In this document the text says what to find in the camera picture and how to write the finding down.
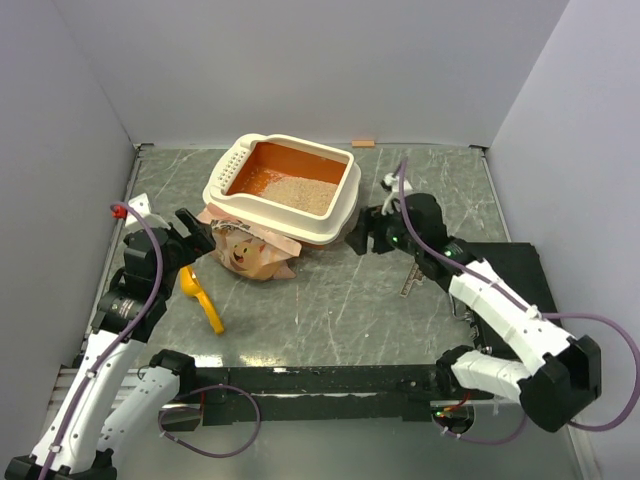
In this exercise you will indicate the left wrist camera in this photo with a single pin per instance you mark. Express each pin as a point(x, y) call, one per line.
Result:
point(142, 205)

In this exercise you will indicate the pink cat litter bag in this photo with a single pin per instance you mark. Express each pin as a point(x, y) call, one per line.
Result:
point(248, 249)

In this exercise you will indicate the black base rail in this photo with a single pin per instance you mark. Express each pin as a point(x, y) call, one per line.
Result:
point(232, 394)

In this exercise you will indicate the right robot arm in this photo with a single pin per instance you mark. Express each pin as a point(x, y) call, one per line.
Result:
point(554, 375)

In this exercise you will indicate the black case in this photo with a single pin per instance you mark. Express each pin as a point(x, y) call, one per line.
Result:
point(519, 324)

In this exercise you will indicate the yellow litter scoop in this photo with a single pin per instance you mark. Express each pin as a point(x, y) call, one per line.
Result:
point(191, 287)

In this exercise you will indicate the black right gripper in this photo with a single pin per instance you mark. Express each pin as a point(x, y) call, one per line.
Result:
point(372, 220)

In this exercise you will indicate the white orange litter box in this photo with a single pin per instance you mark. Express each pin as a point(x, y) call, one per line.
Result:
point(256, 160)

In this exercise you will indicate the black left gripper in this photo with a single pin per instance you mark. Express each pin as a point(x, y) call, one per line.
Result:
point(195, 244)

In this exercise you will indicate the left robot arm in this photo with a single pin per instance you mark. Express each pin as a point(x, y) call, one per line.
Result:
point(92, 434)

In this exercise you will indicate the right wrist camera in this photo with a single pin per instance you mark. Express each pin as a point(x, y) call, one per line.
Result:
point(391, 185)

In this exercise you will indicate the orange tape piece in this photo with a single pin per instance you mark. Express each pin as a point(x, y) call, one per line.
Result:
point(363, 144)

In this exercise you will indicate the beige cat litter pile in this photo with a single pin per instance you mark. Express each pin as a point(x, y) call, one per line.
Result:
point(307, 195)

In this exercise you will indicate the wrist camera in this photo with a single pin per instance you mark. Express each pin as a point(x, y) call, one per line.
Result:
point(142, 205)
point(391, 185)

